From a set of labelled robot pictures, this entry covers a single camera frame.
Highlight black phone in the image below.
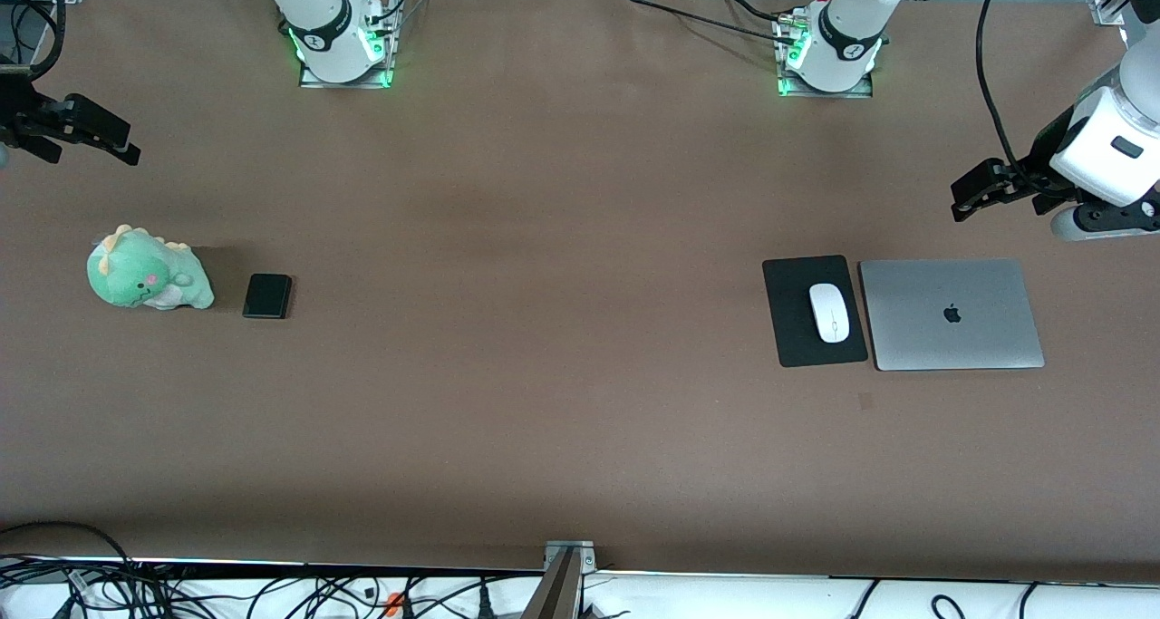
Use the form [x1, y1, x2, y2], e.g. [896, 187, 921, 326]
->
[242, 273, 294, 320]

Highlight short black table cable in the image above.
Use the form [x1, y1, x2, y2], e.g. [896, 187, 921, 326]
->
[722, 0, 791, 24]

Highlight silver laptop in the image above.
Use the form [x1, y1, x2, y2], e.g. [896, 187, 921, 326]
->
[858, 257, 1046, 372]

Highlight black mouse pad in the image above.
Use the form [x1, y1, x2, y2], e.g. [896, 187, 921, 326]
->
[761, 255, 869, 368]

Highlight aluminium camera mount post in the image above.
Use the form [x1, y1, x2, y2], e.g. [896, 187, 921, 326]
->
[521, 539, 599, 619]

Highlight white computer mouse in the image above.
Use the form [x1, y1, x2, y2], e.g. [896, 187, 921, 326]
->
[808, 282, 852, 344]

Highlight green dinosaur plush toy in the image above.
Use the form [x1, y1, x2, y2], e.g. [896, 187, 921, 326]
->
[86, 225, 216, 311]

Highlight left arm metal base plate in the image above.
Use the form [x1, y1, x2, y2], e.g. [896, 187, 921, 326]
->
[778, 64, 875, 100]

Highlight black looped floor cable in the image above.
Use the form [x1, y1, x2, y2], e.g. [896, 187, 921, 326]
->
[0, 521, 139, 619]

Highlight long black table cable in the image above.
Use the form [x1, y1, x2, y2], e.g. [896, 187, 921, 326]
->
[630, 0, 800, 47]

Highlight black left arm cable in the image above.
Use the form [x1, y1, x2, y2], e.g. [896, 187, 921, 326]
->
[975, 0, 1036, 172]

